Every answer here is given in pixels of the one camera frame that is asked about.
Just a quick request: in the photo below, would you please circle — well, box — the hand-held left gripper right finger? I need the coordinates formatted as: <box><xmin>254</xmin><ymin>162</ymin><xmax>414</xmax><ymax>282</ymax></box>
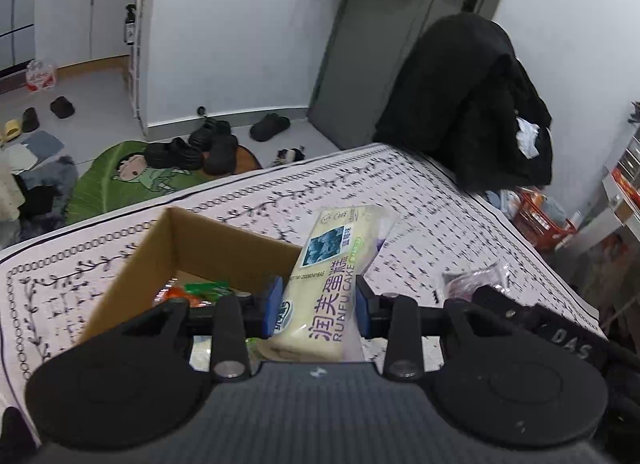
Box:
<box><xmin>356</xmin><ymin>280</ymin><xmax>488</xmax><ymax>384</ymax></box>

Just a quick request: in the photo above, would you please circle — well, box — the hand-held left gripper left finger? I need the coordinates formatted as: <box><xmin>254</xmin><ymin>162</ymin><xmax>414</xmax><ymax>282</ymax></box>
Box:
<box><xmin>132</xmin><ymin>276</ymin><xmax>285</xmax><ymax>384</ymax></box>

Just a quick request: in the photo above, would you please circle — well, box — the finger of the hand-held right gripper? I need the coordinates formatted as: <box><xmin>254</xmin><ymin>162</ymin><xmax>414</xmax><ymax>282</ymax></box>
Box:
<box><xmin>472</xmin><ymin>285</ymin><xmax>517</xmax><ymax>315</ymax></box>

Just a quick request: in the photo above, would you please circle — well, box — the clear plastic snack packet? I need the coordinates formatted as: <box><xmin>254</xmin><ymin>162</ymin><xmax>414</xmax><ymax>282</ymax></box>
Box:
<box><xmin>442</xmin><ymin>262</ymin><xmax>511</xmax><ymax>303</ymax></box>

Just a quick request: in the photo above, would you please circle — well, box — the cream cake packet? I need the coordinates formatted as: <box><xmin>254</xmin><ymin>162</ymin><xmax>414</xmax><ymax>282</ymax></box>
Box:
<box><xmin>267</xmin><ymin>204</ymin><xmax>399</xmax><ymax>363</ymax></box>

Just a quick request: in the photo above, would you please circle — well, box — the dark green snack packet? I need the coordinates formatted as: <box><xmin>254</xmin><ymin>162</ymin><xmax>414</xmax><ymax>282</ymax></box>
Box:
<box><xmin>183</xmin><ymin>281</ymin><xmax>232</xmax><ymax>303</ymax></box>

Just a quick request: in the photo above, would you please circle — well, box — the orange snack packet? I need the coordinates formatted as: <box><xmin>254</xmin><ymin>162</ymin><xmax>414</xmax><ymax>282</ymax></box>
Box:
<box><xmin>152</xmin><ymin>286</ymin><xmax>202</xmax><ymax>308</ymax></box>

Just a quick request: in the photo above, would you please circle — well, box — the cardboard box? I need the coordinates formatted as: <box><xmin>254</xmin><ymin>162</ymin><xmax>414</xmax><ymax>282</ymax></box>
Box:
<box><xmin>75</xmin><ymin>206</ymin><xmax>306</xmax><ymax>373</ymax></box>

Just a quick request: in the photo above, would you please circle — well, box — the orange plastic basket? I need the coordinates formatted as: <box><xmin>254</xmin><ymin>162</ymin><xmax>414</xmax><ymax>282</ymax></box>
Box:
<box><xmin>514</xmin><ymin>188</ymin><xmax>577</xmax><ymax>251</ymax></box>

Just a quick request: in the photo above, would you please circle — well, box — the pale blue cloth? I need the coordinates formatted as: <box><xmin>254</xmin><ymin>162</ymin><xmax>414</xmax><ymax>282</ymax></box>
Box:
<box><xmin>487</xmin><ymin>188</ymin><xmax>522</xmax><ymax>225</ymax></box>

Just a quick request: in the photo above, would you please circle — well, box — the printed blanket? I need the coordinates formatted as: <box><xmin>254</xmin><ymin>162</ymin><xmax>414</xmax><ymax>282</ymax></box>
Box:
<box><xmin>0</xmin><ymin>142</ymin><xmax>602</xmax><ymax>447</ymax></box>

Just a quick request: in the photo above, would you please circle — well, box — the black and white slipper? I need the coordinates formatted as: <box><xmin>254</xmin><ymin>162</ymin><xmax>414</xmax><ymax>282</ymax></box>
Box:
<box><xmin>272</xmin><ymin>146</ymin><xmax>307</xmax><ymax>167</ymax></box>

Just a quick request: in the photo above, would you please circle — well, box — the black clog shoe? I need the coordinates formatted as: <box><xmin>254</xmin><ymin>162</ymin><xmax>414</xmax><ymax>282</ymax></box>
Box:
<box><xmin>202</xmin><ymin>133</ymin><xmax>240</xmax><ymax>176</ymax></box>
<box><xmin>249</xmin><ymin>113</ymin><xmax>291</xmax><ymax>143</ymax></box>
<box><xmin>144</xmin><ymin>138</ymin><xmax>204</xmax><ymax>170</ymax></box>
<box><xmin>187</xmin><ymin>118</ymin><xmax>232</xmax><ymax>150</ymax></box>

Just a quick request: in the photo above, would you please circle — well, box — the white cloth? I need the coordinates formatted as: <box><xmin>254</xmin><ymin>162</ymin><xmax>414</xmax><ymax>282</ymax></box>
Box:
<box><xmin>517</xmin><ymin>118</ymin><xmax>542</xmax><ymax>159</ymax></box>

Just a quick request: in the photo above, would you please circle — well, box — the wooden shelf unit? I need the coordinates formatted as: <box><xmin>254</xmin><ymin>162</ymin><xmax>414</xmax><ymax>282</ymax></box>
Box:
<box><xmin>600</xmin><ymin>102</ymin><xmax>640</xmax><ymax>245</ymax></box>

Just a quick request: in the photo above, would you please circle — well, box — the green leaf floor mat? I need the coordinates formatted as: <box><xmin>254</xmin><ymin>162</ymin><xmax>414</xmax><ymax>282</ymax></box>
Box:
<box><xmin>64</xmin><ymin>140</ymin><xmax>264</xmax><ymax>225</ymax></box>

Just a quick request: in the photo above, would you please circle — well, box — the black jacket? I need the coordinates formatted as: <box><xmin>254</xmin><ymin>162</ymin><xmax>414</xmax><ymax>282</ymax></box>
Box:
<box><xmin>374</xmin><ymin>12</ymin><xmax>554</xmax><ymax>191</ymax></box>

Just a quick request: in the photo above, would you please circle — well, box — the grey door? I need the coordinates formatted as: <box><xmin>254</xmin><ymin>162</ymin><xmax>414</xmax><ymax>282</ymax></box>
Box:
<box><xmin>306</xmin><ymin>0</ymin><xmax>507</xmax><ymax>151</ymax></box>

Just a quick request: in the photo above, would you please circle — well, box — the pile of clothes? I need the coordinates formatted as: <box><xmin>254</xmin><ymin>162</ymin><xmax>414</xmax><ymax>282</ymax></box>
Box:
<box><xmin>0</xmin><ymin>144</ymin><xmax>79</xmax><ymax>237</ymax></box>

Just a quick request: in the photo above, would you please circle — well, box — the blue floor mat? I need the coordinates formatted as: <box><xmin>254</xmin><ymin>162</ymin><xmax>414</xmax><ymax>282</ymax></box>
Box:
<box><xmin>22</xmin><ymin>131</ymin><xmax>66</xmax><ymax>161</ymax></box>

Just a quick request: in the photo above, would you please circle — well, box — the white rack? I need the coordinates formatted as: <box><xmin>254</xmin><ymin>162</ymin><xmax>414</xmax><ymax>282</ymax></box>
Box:
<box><xmin>128</xmin><ymin>0</ymin><xmax>149</xmax><ymax>137</ymax></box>

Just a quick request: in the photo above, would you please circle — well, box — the spray bottle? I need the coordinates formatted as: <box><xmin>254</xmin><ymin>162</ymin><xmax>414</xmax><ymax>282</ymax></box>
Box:
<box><xmin>123</xmin><ymin>4</ymin><xmax>139</xmax><ymax>45</ymax></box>

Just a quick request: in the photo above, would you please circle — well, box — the red and white plastic bag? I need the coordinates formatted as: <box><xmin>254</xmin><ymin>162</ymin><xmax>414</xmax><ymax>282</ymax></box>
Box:
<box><xmin>25</xmin><ymin>59</ymin><xmax>57</xmax><ymax>94</ymax></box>

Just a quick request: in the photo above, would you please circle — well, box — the white cabinet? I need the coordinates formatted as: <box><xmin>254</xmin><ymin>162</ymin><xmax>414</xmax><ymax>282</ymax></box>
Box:
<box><xmin>32</xmin><ymin>0</ymin><xmax>151</xmax><ymax>70</ymax></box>

